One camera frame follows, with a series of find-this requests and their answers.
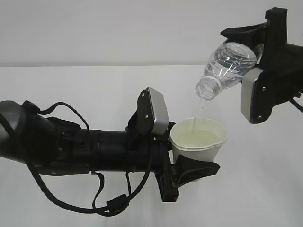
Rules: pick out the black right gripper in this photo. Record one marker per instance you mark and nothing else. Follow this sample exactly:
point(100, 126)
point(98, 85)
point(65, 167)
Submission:
point(281, 62)

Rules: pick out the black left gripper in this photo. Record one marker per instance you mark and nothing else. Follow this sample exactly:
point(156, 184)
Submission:
point(185, 170)

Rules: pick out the white paper cup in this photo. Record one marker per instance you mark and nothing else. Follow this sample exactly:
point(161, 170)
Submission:
point(197, 138)

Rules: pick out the clear water bottle green label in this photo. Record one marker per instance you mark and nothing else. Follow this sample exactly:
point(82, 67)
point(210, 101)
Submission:
point(226, 67)

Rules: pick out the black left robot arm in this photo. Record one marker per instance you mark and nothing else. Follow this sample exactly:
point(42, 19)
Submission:
point(52, 146)

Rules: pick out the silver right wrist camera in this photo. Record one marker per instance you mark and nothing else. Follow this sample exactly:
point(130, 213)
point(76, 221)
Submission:
point(255, 94)

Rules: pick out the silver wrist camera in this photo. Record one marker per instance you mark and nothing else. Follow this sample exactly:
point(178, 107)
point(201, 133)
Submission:
point(151, 115)
point(255, 94)

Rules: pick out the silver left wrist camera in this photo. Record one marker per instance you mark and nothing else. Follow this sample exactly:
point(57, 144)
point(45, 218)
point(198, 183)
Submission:
point(151, 115)

